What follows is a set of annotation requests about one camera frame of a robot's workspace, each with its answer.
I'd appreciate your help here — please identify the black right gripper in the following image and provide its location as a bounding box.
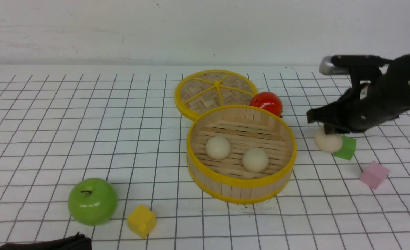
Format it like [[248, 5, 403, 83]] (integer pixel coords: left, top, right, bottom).
[[306, 54, 410, 135]]

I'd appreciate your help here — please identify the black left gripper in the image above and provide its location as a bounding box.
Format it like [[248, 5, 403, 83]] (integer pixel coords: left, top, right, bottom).
[[0, 233, 92, 250]]

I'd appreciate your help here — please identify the green foam cube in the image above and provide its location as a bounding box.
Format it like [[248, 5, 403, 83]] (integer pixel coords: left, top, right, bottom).
[[334, 135, 356, 160]]

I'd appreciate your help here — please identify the cream bun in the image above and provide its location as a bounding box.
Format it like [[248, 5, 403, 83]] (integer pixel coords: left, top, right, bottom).
[[205, 136, 232, 160], [242, 147, 270, 173], [314, 127, 343, 153]]

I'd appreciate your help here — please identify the bamboo steamer lid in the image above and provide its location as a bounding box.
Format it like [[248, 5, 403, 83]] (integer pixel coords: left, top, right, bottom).
[[174, 69, 258, 121]]

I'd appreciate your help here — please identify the pink foam cube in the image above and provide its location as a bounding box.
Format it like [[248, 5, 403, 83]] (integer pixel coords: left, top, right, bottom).
[[359, 161, 390, 190]]

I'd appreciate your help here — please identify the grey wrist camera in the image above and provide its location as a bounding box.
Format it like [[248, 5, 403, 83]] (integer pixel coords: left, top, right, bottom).
[[319, 55, 393, 76]]

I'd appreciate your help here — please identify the bamboo steamer tray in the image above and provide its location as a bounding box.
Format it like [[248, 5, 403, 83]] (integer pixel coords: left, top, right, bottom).
[[186, 105, 297, 204]]

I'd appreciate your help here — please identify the yellow foam cube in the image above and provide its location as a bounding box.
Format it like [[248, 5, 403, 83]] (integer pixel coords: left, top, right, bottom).
[[126, 204, 156, 239]]

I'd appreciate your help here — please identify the red tomato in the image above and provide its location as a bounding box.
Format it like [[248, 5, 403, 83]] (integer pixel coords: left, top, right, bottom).
[[250, 91, 283, 118]]

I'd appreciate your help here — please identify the green apple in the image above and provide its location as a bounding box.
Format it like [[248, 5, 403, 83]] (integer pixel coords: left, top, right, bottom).
[[67, 178, 118, 226]]

